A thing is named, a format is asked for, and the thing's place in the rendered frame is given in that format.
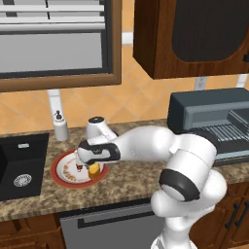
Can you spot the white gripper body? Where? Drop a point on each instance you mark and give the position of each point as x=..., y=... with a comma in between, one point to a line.
x=79, y=157

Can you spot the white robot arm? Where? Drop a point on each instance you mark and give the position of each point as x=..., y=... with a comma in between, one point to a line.
x=191, y=155

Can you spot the small red kebab skewer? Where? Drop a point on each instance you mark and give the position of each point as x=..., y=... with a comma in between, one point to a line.
x=78, y=167

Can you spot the yellow baguette bread piece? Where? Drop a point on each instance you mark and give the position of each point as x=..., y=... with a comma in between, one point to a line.
x=94, y=171

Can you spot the dark grey toaster oven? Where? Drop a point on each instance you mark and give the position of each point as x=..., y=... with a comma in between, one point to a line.
x=197, y=110

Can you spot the toaster oven door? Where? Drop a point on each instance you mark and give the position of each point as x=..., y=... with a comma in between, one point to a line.
x=231, y=147

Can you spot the wooden base cupboard door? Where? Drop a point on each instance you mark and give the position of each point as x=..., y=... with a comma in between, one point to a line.
x=241, y=231
x=217, y=223

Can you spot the red rimmed white plate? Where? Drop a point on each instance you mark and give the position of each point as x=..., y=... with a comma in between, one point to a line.
x=69, y=173

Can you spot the white soap dispenser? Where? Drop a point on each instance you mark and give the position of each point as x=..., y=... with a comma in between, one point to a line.
x=60, y=127

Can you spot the black sink basin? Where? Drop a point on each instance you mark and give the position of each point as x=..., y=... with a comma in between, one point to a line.
x=22, y=168

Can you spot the grey dishwasher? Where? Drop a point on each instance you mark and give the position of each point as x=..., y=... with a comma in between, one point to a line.
x=110, y=231

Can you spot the wooden base cupboard drawers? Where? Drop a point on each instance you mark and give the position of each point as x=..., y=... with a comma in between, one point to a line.
x=29, y=233

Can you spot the wooden framed window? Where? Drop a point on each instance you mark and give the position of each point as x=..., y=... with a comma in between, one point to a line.
x=58, y=48

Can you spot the white window blinds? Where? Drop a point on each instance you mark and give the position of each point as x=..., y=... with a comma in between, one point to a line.
x=52, y=14

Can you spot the white wall outlet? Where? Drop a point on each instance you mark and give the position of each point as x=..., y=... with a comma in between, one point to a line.
x=200, y=83

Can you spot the dark wooden wall cupboard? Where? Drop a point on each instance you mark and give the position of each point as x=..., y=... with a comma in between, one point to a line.
x=194, y=35

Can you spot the wall cupboard door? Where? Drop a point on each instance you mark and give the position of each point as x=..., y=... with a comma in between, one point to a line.
x=207, y=32

